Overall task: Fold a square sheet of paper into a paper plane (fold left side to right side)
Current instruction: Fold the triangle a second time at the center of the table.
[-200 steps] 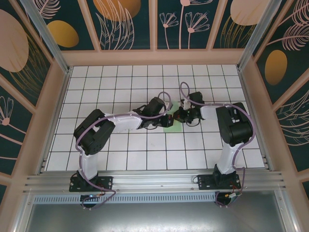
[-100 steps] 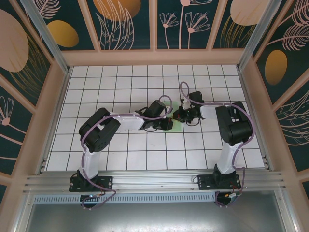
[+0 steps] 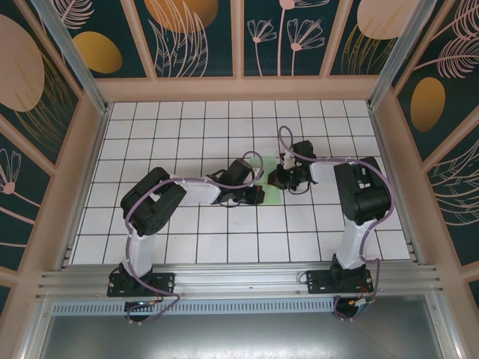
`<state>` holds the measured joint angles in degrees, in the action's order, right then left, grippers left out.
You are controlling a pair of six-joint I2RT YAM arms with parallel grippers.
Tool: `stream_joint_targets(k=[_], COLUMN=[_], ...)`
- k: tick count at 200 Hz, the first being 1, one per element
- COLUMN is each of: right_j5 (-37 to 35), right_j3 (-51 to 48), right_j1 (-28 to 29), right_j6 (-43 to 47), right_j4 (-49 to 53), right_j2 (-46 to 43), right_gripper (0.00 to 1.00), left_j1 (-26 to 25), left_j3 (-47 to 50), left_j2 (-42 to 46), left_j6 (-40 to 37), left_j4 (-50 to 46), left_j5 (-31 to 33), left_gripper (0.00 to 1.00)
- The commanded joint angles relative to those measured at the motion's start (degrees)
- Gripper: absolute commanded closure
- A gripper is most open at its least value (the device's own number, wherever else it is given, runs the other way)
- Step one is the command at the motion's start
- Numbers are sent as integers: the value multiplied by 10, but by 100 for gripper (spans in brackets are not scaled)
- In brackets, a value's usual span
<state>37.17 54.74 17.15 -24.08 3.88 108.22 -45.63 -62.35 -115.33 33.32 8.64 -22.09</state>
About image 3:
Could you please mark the aluminium frame post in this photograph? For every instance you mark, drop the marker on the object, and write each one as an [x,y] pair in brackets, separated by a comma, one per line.
[400,56]
[73,56]

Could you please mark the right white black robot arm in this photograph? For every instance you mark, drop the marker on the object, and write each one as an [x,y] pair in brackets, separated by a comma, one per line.
[353,243]

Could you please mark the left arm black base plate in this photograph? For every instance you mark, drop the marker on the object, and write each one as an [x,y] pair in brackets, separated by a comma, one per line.
[164,284]

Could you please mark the small green circuit board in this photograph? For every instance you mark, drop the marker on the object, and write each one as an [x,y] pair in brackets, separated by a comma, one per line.
[363,302]

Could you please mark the aluminium mounting rail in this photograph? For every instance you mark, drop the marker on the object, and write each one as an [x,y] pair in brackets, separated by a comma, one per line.
[239,278]

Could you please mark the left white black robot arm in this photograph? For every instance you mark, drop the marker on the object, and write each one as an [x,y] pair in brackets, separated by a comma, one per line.
[140,250]

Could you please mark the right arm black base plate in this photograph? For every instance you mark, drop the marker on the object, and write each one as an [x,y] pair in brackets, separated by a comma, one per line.
[318,282]

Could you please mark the light green paper sheet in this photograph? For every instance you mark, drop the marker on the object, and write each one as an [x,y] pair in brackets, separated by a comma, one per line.
[272,196]

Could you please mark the grey metal sheet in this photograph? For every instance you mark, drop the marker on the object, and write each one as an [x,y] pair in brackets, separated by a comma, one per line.
[239,336]

